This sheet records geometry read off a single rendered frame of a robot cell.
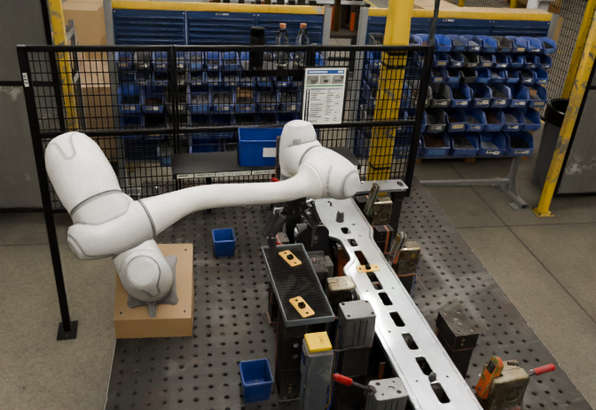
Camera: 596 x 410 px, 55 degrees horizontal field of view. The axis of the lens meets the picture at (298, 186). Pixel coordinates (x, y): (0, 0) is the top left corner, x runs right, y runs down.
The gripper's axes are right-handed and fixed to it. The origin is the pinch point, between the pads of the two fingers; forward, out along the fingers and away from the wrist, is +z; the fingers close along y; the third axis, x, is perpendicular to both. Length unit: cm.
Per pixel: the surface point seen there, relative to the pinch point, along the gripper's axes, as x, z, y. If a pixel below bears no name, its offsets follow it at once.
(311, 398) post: -37.1, 22.1, -14.9
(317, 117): 95, 1, 73
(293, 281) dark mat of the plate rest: -10.5, 4.5, -5.5
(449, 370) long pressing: -49, 20, 24
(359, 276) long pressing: -1.1, 20.5, 28.9
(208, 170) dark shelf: 93, 17, 14
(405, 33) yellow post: 85, -40, 115
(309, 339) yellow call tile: -33.5, 4.5, -14.5
